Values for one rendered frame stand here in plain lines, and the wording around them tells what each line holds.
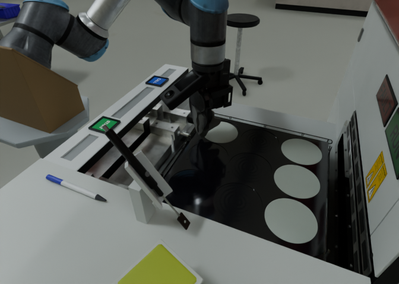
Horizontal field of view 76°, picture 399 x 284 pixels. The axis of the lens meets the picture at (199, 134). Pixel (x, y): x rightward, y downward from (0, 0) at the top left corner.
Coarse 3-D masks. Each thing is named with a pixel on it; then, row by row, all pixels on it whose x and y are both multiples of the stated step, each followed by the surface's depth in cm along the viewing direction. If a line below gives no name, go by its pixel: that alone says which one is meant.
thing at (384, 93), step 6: (384, 84) 49; (384, 90) 48; (378, 96) 51; (384, 96) 48; (390, 96) 45; (384, 102) 47; (390, 102) 44; (384, 108) 46; (390, 108) 43; (384, 114) 45; (384, 120) 45
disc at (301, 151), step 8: (288, 144) 68; (296, 144) 68; (304, 144) 68; (312, 144) 68; (288, 152) 65; (296, 152) 65; (304, 152) 65; (312, 152) 65; (320, 152) 65; (296, 160) 63; (304, 160) 63; (312, 160) 63
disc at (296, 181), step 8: (280, 168) 61; (288, 168) 61; (296, 168) 61; (304, 168) 61; (280, 176) 59; (288, 176) 59; (296, 176) 59; (304, 176) 59; (312, 176) 59; (280, 184) 57; (288, 184) 57; (296, 184) 57; (304, 184) 57; (312, 184) 57; (288, 192) 55; (296, 192) 55; (304, 192) 55; (312, 192) 55
